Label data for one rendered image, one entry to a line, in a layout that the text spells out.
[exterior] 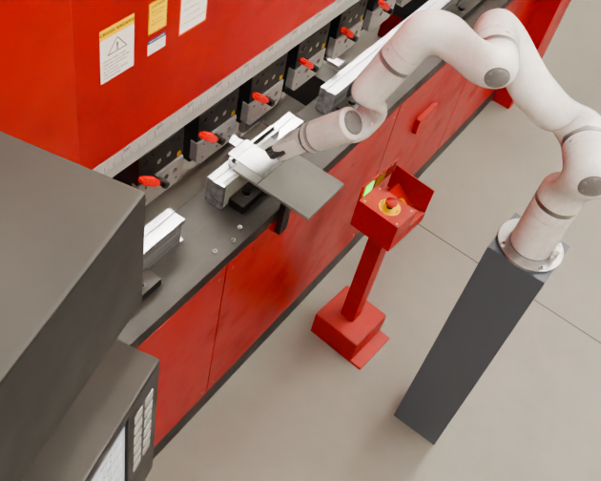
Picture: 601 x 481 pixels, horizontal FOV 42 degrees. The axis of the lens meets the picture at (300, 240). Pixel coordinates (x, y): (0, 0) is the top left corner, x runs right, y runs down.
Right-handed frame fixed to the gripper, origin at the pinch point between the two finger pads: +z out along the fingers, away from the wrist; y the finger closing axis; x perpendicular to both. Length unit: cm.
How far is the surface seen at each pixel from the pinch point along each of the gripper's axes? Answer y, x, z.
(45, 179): 102, -33, -88
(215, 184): 12.7, -0.3, 13.9
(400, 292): -70, 94, 60
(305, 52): -15.6, -18.2, -14.2
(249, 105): 8.5, -15.7, -11.3
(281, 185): 3.2, 9.1, 0.8
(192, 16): 34, -40, -40
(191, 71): 33, -31, -29
